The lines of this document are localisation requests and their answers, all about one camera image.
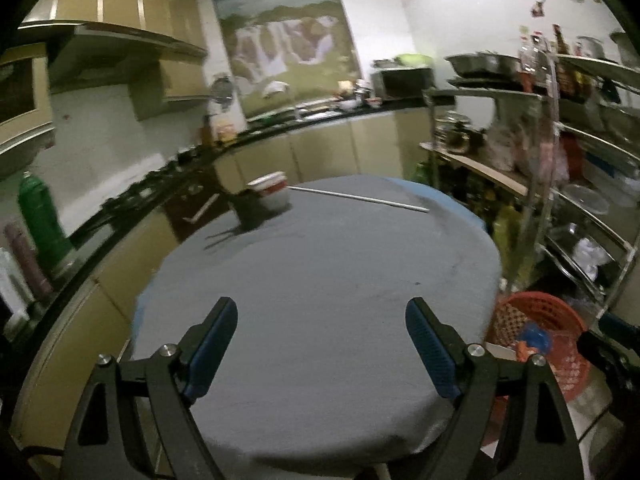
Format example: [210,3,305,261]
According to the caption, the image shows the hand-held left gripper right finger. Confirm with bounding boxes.
[405,297,584,480]

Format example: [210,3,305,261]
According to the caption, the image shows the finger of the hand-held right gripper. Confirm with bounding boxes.
[576,331,637,377]
[597,312,640,349]

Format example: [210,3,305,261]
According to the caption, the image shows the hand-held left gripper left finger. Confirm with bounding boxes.
[60,296,239,480]

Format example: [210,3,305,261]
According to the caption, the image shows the red plastic mesh basket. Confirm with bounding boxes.
[487,292,591,402]

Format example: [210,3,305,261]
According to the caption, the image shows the blue plastic bag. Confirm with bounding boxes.
[520,322,554,356]

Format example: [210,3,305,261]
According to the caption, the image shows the white plastic bag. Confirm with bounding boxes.
[569,237,614,281]

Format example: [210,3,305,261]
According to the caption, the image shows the clear glass bowl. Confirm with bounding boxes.
[559,183,611,216]

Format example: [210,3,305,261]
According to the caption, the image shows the yellow plastic bag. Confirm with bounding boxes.
[492,204,524,282]

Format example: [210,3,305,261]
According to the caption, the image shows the dark utensil holder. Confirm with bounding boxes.
[220,180,274,229]

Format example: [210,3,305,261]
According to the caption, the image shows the dark brown drawer cabinet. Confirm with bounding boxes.
[159,159,241,241]

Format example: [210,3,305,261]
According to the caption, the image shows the stack of red-rimmed bowls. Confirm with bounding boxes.
[247,171,291,211]

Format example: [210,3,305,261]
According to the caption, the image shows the long metal rod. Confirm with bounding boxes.
[289,185,431,213]

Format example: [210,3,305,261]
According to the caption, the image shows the green plastic bottle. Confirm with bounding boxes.
[409,159,436,189]

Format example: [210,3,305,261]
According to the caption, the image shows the black gas stove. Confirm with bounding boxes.
[99,147,202,217]

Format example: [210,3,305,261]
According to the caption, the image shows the purple thermos flask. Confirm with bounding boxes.
[3,223,54,301]

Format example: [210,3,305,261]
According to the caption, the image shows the white electric kettle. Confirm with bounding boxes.
[0,247,31,332]

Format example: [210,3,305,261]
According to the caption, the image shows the green thermos flask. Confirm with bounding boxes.
[17,170,74,274]

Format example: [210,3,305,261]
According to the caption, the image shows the metal storage rack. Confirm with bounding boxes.
[422,49,640,322]

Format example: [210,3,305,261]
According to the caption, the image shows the metal cooking pot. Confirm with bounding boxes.
[434,114,486,155]

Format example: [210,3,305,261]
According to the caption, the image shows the beige base cabinets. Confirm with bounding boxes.
[10,107,434,441]

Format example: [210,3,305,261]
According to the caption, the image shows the hanging metal strainer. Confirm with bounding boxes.
[209,75,235,111]

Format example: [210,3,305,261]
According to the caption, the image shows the pile of dishes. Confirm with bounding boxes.
[335,79,384,111]

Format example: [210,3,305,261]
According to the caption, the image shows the dark countertop oven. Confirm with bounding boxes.
[370,67,435,101]

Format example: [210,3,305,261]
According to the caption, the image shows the dark glass bottle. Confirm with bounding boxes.
[550,23,571,96]

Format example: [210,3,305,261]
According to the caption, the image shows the large metal basin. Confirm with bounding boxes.
[444,52,521,77]

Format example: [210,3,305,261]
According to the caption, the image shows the metal range hood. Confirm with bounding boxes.
[17,20,209,92]

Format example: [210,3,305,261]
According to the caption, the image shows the small beige wall cabinet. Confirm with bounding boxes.
[132,57,206,121]

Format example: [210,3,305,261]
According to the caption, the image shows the glass door wall cabinet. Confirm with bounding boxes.
[0,42,56,177]

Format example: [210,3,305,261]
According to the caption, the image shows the waterfall wall poster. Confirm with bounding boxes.
[210,0,362,121]

